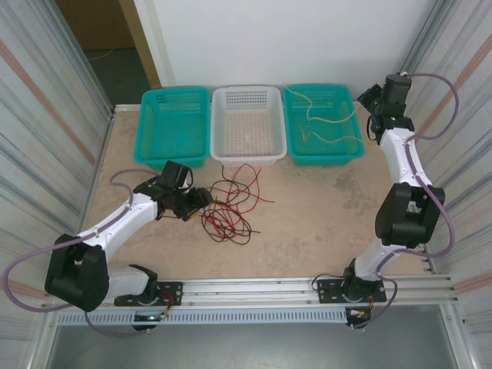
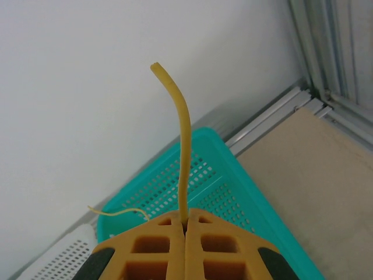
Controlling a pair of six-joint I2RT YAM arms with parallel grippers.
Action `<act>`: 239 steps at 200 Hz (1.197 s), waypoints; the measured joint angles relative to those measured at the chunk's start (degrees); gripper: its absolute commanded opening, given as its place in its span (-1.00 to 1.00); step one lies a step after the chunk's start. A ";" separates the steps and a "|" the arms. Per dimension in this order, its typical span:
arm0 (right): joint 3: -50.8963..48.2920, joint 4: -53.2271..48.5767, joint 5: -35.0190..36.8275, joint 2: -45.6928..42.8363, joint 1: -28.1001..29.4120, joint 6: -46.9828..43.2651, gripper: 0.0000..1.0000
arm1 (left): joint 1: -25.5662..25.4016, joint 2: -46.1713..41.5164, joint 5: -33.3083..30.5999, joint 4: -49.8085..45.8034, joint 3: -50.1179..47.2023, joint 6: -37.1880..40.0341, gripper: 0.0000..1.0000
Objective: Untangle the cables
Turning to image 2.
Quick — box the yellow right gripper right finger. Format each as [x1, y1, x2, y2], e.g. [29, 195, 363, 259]
[185, 208, 301, 280]

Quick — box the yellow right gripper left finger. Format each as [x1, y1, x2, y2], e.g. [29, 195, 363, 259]
[71, 212, 187, 280]

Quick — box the yellow cable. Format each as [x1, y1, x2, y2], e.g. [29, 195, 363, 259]
[88, 61, 193, 224]

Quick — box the white perforated plastic basket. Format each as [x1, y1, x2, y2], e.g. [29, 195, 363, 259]
[17, 223, 98, 280]

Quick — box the teal perforated plastic basket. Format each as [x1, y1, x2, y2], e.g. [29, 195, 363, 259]
[96, 127, 326, 280]

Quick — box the aluminium table frame rail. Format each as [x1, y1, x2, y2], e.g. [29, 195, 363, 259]
[224, 86, 335, 158]

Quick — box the aluminium vertical frame post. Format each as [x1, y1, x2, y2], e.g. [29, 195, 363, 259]
[288, 0, 373, 152]

